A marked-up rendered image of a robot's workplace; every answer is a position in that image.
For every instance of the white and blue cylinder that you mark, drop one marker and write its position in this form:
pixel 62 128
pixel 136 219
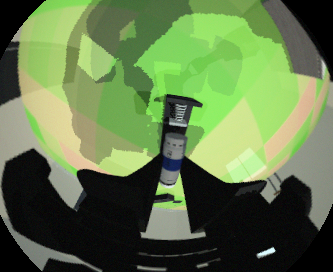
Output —
pixel 173 151

